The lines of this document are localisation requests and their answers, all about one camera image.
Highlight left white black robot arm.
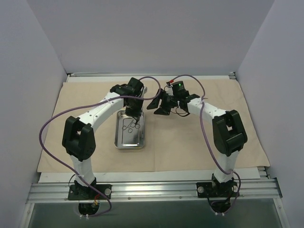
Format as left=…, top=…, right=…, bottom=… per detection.
left=62, top=77, right=146, bottom=199

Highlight steel instrument tray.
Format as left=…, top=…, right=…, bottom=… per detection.
left=114, top=109, right=145, bottom=150

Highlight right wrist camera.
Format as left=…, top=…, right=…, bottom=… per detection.
left=164, top=80, right=174, bottom=96

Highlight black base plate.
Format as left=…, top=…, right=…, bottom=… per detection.
left=67, top=182, right=112, bottom=200
left=196, top=181, right=239, bottom=198

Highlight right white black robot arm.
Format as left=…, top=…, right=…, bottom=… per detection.
left=147, top=81, right=247, bottom=196

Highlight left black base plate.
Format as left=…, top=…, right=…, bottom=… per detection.
left=67, top=182, right=112, bottom=200

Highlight steel surgical scissors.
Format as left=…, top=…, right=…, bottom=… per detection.
left=122, top=122, right=135, bottom=133

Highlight aluminium front rail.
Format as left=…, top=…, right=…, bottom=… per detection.
left=27, top=179, right=282, bottom=204

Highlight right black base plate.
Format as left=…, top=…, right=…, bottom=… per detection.
left=196, top=181, right=239, bottom=198

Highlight beige cloth wrap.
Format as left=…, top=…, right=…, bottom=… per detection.
left=38, top=77, right=270, bottom=172

